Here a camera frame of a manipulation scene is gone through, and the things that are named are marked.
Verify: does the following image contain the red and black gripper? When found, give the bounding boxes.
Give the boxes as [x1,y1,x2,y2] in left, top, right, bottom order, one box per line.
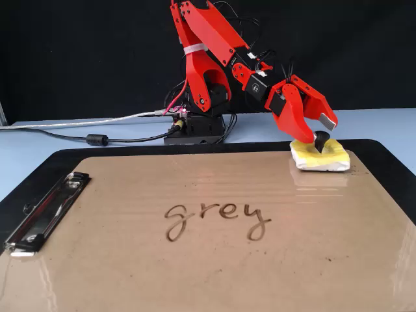
[264,74,339,144]

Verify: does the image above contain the metal clipboard clip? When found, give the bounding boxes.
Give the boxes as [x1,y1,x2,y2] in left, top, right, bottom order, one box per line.
[2,172,92,258]

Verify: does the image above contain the brown clipboard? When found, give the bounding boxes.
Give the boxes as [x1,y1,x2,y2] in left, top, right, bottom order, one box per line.
[0,151,416,312]

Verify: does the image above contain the black power cable with ferrite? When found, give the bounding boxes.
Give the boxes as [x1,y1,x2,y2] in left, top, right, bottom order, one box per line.
[0,127,179,147]

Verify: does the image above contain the silver USB cable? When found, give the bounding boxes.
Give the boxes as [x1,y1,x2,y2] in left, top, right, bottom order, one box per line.
[0,110,167,131]

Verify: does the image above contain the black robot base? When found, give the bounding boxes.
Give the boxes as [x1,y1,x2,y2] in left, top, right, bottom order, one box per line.
[163,110,228,146]

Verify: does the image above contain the robot control circuit board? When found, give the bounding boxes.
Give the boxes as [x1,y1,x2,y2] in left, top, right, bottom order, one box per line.
[164,104,192,131]

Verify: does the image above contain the black servo cable bundle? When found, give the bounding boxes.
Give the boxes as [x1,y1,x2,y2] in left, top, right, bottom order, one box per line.
[213,0,297,82]

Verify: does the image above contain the white cable tie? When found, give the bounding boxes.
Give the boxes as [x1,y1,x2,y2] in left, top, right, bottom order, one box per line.
[183,44,209,57]

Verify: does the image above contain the yellow and white sponge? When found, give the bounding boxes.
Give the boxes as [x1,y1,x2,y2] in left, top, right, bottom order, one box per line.
[289,129,351,173]

